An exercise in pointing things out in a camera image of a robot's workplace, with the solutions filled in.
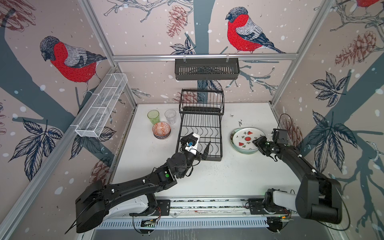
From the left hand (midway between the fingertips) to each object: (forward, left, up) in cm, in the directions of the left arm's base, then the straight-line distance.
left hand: (201, 138), depth 69 cm
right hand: (+8, -33, -19) cm, 39 cm away
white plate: (+15, -29, -24) cm, 41 cm away
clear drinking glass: (+36, +21, -25) cm, 48 cm away
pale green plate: (+6, -25, -23) cm, 34 cm away
